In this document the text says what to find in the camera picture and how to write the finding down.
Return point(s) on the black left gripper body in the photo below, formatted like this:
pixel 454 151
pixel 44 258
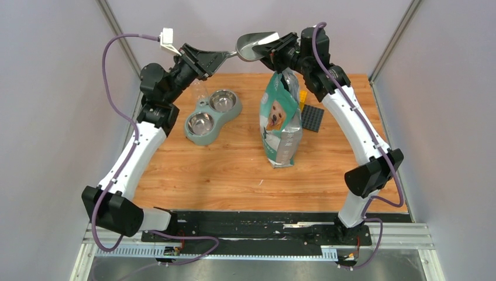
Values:
pixel 184 74

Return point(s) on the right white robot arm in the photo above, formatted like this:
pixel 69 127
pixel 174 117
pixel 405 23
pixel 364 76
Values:
pixel 376 176

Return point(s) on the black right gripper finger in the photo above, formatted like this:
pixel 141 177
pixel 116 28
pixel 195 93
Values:
pixel 271 62
pixel 275 44

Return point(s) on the yellow building block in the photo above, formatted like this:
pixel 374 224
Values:
pixel 302 99

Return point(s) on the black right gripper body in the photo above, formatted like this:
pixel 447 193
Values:
pixel 289 57

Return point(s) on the grey metal food scoop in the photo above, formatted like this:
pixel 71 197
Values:
pixel 245 45

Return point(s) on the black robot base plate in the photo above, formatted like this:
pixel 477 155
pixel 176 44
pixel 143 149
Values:
pixel 306 228

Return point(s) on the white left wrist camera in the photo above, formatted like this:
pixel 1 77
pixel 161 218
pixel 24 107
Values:
pixel 166 41

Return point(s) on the teal double pet bowl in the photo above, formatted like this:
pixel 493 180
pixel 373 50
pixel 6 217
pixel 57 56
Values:
pixel 211 113

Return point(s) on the slotted grey cable duct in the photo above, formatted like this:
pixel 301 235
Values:
pixel 240 250

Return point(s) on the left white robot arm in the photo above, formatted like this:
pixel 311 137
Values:
pixel 110 204

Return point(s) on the dark grey building baseplate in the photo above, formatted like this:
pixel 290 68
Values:
pixel 312 118

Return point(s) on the green pet food bag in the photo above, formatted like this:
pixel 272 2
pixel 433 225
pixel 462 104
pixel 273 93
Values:
pixel 280 119

